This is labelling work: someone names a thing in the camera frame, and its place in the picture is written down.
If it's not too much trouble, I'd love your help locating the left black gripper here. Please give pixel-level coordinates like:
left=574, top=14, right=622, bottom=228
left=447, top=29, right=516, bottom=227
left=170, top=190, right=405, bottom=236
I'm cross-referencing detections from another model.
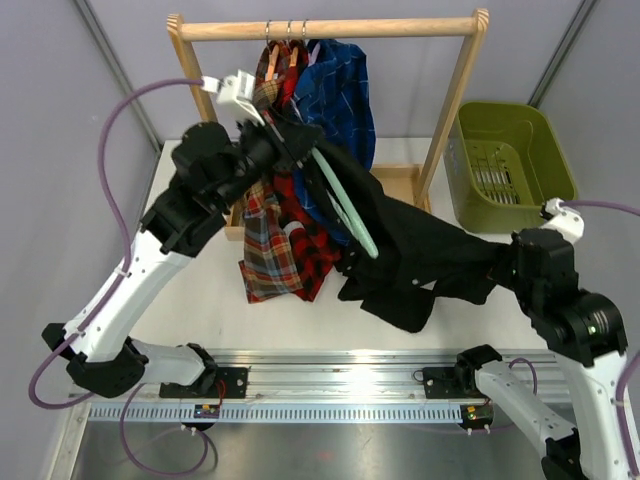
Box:
left=215, top=104, right=326, bottom=211

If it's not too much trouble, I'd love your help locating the mint green hanger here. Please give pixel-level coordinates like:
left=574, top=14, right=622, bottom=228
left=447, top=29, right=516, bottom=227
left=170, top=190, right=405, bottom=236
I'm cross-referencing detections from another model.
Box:
left=311, top=147, right=379, bottom=259

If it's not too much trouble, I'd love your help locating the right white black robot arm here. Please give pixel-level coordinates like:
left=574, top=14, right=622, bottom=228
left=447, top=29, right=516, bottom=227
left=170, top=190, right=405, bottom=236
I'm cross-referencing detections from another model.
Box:
left=453, top=228, right=639, bottom=479

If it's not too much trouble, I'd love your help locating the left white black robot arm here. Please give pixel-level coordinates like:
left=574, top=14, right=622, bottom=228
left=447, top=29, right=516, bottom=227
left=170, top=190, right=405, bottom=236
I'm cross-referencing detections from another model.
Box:
left=42, top=110, right=323, bottom=398

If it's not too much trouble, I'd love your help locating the wooden hanger of brown shirt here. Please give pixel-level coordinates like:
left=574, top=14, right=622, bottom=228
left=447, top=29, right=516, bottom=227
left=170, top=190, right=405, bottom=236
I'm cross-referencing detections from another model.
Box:
left=265, top=20, right=280, bottom=81

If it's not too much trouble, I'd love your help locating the blue plaid shirt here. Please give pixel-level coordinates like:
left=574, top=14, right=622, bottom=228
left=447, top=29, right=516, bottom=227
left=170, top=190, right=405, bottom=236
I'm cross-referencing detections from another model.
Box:
left=292, top=39, right=377, bottom=246

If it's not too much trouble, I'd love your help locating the lilac hanger of blue shirt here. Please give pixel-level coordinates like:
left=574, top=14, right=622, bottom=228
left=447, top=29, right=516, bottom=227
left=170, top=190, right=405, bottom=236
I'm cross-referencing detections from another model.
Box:
left=307, top=41, right=321, bottom=67

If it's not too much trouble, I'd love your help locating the wooden hanger of red shirt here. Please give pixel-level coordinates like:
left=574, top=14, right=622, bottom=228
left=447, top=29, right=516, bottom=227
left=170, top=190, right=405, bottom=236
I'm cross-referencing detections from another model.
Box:
left=287, top=20, right=299, bottom=68

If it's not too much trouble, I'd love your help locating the red black plaid shirt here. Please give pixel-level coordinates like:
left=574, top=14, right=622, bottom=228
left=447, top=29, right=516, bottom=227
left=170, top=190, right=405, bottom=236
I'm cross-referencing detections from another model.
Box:
left=271, top=40, right=341, bottom=302

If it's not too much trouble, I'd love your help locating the brown plaid shirt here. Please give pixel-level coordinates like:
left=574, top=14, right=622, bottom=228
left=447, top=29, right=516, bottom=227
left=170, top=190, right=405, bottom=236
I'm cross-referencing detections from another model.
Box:
left=239, top=46, right=301, bottom=304

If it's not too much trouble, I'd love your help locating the green plastic basket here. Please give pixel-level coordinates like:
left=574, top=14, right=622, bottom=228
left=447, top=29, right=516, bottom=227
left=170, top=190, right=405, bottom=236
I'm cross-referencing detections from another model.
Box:
left=443, top=101, right=578, bottom=234

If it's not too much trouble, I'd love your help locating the wooden clothes rack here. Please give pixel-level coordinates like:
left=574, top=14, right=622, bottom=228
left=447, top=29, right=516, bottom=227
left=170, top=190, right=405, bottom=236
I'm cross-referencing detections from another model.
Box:
left=167, top=7, right=491, bottom=242

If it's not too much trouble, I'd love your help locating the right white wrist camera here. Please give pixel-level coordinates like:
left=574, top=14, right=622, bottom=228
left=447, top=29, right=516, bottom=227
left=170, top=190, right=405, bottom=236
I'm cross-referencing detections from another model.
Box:
left=540, top=198, right=585, bottom=245

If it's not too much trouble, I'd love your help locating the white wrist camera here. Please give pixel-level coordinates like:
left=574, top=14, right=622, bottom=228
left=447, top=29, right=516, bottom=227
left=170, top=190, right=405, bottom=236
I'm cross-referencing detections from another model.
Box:
left=540, top=198, right=585, bottom=245
left=201, top=70, right=265, bottom=126

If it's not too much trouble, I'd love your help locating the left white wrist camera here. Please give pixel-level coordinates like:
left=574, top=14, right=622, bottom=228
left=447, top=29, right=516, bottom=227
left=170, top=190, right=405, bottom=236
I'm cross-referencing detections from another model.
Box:
left=201, top=70, right=265, bottom=126

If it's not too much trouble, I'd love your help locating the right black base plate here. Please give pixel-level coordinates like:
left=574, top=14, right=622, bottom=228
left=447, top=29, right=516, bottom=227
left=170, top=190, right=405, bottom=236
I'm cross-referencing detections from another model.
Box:
left=420, top=366, right=488, bottom=402

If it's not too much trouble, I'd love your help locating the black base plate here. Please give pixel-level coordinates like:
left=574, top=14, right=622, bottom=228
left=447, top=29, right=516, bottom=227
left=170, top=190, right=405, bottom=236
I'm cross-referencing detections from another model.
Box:
left=420, top=366, right=488, bottom=402
left=159, top=366, right=249, bottom=400

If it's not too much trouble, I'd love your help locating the aluminium mounting rail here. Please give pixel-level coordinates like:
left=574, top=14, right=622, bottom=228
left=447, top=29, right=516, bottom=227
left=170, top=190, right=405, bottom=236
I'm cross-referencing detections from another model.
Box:
left=70, top=350, right=471, bottom=425

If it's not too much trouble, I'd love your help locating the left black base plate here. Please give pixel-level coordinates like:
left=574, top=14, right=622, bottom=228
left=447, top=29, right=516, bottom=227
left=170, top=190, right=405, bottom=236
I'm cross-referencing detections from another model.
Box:
left=159, top=366, right=249, bottom=400

